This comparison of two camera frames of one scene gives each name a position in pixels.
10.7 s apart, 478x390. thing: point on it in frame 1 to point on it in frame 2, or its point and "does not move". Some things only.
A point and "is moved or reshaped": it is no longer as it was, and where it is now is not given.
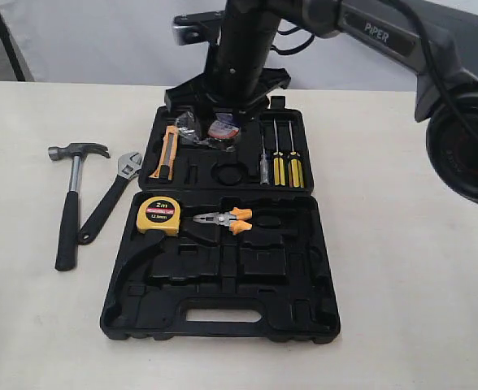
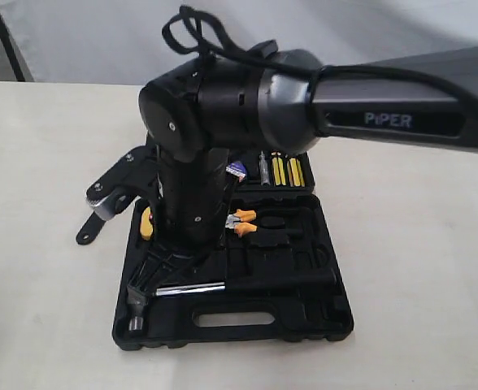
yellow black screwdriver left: [278, 162] does not move
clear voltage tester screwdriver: [264, 166] does not move
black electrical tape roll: [206, 131] is moved or reshaped
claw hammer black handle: [67, 256] to [308, 280]
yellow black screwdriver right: [295, 171] does not move
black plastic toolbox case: [224, 242] does not move
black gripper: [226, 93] to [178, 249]
